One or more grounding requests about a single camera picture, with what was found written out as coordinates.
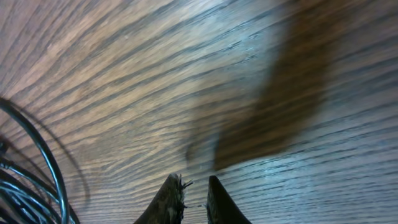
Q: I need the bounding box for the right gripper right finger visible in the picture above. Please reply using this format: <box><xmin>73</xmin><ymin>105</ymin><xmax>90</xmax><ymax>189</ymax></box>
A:
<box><xmin>206</xmin><ymin>175</ymin><xmax>251</xmax><ymax>224</ymax></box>

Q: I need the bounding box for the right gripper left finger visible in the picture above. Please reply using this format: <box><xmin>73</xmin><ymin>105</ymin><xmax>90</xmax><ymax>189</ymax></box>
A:
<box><xmin>134</xmin><ymin>174</ymin><xmax>193</xmax><ymax>224</ymax></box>

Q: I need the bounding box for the black USB cable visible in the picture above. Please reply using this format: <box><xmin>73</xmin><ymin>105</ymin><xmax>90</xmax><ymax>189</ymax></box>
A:
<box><xmin>0</xmin><ymin>98</ymin><xmax>81</xmax><ymax>224</ymax></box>

